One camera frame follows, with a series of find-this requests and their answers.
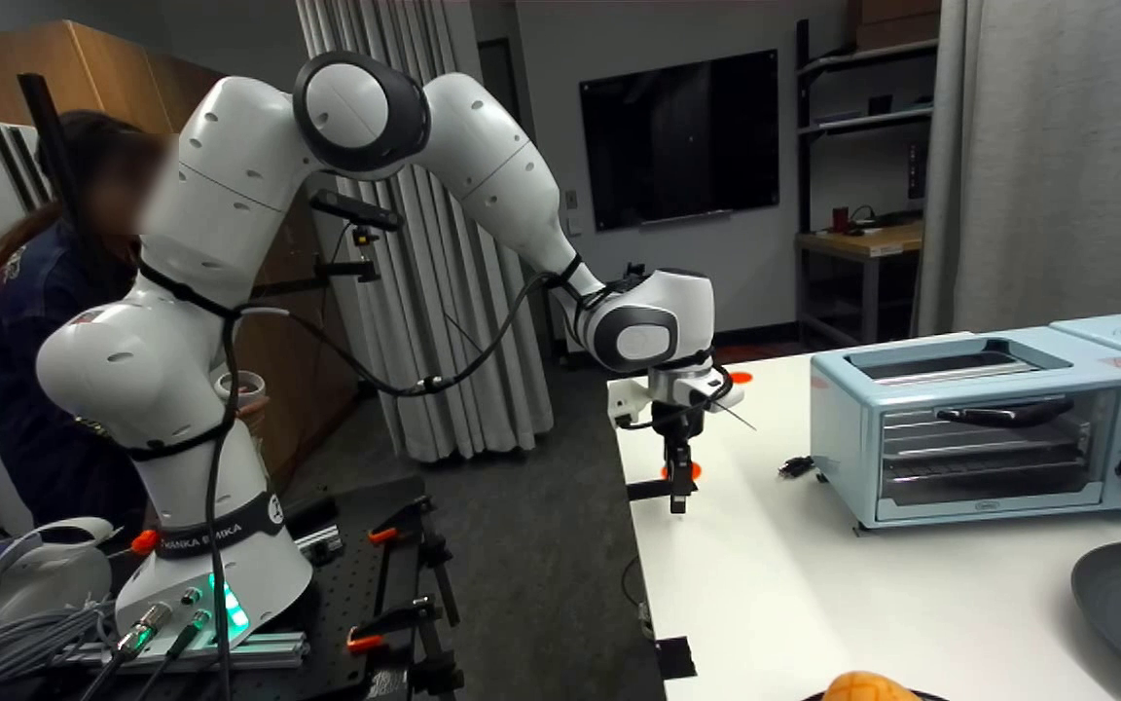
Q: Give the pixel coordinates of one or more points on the black wall monitor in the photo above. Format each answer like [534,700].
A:
[678,140]

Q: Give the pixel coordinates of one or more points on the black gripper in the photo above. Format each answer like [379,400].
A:
[678,425]

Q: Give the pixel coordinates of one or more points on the wooden desk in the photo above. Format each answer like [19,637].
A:
[865,244]

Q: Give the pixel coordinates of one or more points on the round orange fruit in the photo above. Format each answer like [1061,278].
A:
[865,688]

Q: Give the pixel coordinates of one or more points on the orange disc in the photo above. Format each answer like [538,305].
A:
[694,470]
[742,378]

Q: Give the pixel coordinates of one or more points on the person in dark clothes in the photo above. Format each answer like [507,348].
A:
[40,323]

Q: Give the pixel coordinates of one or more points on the black shelf unit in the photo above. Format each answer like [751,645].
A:
[865,121]

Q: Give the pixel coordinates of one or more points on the brown wooden cabinet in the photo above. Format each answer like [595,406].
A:
[18,64]

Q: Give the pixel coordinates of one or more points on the white wall switch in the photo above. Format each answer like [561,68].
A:
[572,208]

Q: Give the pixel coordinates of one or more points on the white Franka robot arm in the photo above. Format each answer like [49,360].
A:
[132,376]

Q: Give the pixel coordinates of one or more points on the red stop button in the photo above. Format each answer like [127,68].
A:
[146,539]

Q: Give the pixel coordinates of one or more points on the pale grey wide curtain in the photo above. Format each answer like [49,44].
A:
[1069,156]

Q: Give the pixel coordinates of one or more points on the black camera on stand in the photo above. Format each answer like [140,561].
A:
[358,213]

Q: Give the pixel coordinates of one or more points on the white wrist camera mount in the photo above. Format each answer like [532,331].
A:
[703,387]

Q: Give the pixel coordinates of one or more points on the light blue toaster oven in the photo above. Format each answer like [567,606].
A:
[844,431]

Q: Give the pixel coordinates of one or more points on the brown cardboard box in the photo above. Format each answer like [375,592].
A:
[896,22]

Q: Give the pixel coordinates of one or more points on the green lit robot base box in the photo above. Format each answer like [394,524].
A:
[216,608]

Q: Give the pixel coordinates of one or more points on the white pleated curtain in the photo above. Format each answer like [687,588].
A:
[389,431]

